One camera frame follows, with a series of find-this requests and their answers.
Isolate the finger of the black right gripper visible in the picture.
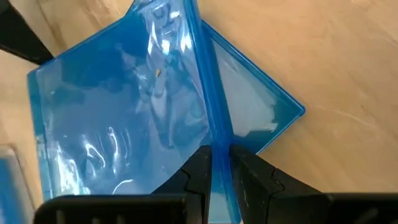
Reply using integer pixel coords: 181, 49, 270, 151
0, 0, 54, 66

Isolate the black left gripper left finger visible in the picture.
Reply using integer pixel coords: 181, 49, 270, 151
150, 144, 213, 224

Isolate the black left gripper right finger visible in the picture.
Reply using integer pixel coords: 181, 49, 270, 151
229, 144, 323, 224

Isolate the blue plastic disc case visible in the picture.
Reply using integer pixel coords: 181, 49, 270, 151
201, 20, 307, 156
27, 0, 243, 224

